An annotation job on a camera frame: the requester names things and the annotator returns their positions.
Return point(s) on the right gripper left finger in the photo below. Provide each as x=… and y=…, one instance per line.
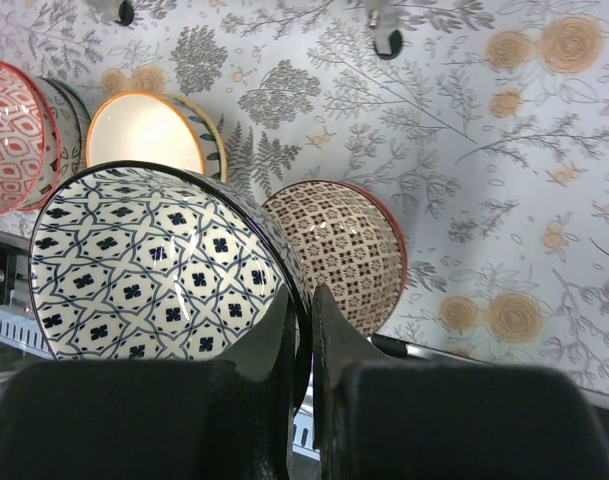
x=229, y=417

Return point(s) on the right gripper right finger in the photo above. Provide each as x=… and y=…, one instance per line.
x=378, y=417

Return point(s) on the blue patterned bowl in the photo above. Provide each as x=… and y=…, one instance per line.
x=136, y=260

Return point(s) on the red patterned bowl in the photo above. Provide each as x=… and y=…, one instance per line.
x=43, y=128

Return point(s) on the stainless steel dish rack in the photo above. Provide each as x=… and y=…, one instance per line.
x=382, y=21

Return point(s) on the brown patterned bowl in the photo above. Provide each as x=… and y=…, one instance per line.
x=348, y=240

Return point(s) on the cream bowl orange rim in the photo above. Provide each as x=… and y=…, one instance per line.
x=157, y=128

